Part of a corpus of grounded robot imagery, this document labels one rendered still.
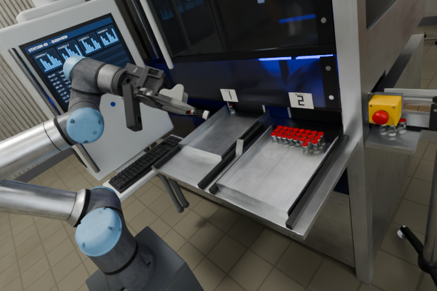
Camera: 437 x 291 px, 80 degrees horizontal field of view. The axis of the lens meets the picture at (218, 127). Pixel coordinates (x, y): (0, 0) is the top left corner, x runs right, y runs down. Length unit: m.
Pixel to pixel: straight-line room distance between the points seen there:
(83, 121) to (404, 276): 1.56
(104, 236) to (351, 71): 0.81
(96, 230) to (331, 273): 1.25
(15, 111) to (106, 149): 2.76
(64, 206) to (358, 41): 0.93
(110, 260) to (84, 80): 0.48
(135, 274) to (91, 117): 0.47
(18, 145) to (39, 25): 0.71
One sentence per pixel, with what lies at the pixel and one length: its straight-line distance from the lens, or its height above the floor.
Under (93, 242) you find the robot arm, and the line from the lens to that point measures 0.79.
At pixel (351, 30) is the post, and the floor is 1.25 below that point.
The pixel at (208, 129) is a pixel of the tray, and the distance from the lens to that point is 1.23.
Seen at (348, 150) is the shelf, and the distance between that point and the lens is 0.93.
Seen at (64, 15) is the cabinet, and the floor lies 1.52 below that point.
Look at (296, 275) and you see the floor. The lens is 1.68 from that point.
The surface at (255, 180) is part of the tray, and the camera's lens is 0.87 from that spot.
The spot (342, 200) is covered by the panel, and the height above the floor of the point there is 0.56.
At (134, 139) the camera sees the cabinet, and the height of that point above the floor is 0.89.
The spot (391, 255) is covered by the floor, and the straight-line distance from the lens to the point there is 1.75.
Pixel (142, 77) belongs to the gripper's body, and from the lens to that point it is 0.68.
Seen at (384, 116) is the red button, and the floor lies 1.01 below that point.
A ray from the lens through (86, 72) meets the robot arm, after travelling 0.75.
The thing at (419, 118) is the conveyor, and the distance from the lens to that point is 1.01.
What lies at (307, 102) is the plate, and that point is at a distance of 0.95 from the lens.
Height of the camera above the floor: 1.47
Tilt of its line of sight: 29 degrees down
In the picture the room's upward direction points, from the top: 20 degrees counter-clockwise
